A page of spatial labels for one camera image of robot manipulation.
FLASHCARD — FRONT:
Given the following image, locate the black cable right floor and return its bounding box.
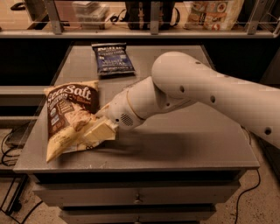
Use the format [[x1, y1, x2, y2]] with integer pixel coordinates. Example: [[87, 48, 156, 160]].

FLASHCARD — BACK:
[[234, 169, 262, 224]]

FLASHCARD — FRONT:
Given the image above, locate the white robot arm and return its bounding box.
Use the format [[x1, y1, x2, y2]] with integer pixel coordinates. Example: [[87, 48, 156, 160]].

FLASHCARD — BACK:
[[96, 52, 280, 148]]

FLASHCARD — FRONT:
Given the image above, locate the blue chip bag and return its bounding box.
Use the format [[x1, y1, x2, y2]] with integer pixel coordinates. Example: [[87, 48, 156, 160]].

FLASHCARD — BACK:
[[91, 43, 135, 76]]

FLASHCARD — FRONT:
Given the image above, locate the colourful snack bag on shelf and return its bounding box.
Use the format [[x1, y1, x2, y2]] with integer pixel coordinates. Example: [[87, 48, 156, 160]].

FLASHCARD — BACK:
[[184, 0, 244, 31]]

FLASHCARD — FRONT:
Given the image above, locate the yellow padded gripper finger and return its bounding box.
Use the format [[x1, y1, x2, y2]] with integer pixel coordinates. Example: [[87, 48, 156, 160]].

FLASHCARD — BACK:
[[83, 116, 118, 143], [95, 103, 109, 118]]

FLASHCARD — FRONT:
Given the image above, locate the brown sea salt chip bag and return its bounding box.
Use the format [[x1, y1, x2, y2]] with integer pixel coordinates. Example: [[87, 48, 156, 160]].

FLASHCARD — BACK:
[[44, 80, 104, 162]]

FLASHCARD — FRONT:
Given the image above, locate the black backpack on shelf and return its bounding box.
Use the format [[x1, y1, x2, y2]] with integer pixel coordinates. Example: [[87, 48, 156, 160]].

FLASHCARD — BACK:
[[110, 1, 180, 31]]

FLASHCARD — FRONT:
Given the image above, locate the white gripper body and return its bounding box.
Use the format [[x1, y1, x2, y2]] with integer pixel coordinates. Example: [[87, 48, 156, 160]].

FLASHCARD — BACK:
[[107, 90, 144, 130]]

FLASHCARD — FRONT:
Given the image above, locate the grey drawer cabinet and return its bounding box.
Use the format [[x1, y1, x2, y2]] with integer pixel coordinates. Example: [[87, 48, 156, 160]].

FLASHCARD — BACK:
[[13, 44, 261, 224]]

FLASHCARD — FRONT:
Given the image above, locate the black cables left floor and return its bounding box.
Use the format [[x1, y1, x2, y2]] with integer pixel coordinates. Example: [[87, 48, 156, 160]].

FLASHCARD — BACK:
[[0, 122, 45, 224]]

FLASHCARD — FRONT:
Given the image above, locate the clear plastic container on shelf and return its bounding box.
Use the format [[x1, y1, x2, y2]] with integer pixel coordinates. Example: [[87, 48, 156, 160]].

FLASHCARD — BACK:
[[72, 1, 109, 30]]

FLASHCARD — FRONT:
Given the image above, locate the grey metal shelf rail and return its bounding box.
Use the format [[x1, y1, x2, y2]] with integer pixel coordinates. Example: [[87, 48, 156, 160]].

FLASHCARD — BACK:
[[0, 0, 280, 39]]

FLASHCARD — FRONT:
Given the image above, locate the round metal drawer knob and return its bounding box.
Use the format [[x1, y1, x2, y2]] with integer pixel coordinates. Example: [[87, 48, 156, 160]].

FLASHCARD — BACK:
[[134, 197, 143, 205]]

